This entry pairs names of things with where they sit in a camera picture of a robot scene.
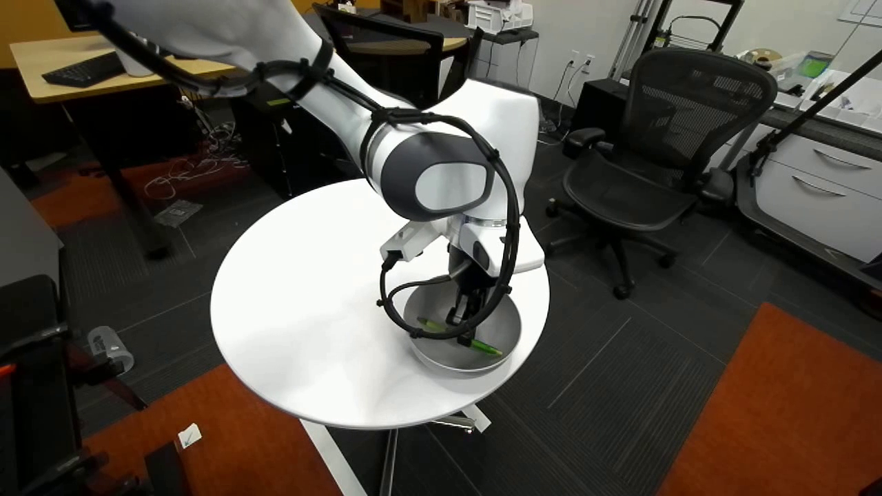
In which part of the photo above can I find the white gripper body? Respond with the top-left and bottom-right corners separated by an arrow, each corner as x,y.
382,219 -> 507,285

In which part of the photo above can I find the silver metal bowl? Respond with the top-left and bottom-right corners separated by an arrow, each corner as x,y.
402,277 -> 524,379

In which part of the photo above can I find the black mesh office chair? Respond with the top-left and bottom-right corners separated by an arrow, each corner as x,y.
547,47 -> 783,300

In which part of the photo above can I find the small black box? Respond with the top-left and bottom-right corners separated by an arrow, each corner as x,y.
576,78 -> 639,140

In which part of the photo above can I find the metal table base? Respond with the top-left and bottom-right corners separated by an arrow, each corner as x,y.
298,402 -> 495,496

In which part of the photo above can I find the small white paper scrap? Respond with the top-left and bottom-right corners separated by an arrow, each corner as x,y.
174,423 -> 204,453

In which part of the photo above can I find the translucent grey plastic bottle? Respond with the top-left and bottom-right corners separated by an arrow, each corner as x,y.
85,322 -> 138,379

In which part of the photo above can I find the white drawer cabinet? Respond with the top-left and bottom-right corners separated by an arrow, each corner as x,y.
752,127 -> 882,271

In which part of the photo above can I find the black diagonal pole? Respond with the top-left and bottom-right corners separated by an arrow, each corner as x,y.
748,49 -> 882,176

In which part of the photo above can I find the black workbench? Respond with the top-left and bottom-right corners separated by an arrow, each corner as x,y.
0,169 -> 95,496

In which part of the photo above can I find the light wooden desk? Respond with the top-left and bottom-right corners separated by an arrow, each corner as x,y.
10,30 -> 247,266

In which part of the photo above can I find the black upright post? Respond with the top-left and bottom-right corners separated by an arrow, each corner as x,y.
142,441 -> 190,496

